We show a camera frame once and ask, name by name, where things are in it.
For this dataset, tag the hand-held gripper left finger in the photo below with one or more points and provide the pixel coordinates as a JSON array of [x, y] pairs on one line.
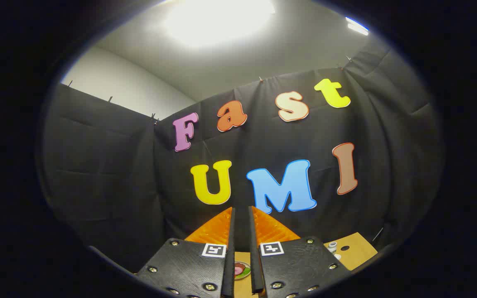
[[229, 256]]

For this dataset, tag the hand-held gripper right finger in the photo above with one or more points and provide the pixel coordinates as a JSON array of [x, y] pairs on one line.
[[255, 256]]

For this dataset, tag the pink ham slice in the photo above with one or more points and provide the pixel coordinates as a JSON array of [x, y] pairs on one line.
[[238, 270]]

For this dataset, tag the white oval food plate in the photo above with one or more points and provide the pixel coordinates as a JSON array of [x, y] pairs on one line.
[[245, 276]]

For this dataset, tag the white bottle with green label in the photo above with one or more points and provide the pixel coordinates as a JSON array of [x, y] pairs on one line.
[[332, 247]]

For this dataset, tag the large ceiling light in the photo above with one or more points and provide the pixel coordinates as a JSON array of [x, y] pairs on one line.
[[218, 20]]

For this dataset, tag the small ceiling light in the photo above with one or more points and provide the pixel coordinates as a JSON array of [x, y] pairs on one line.
[[357, 26]]

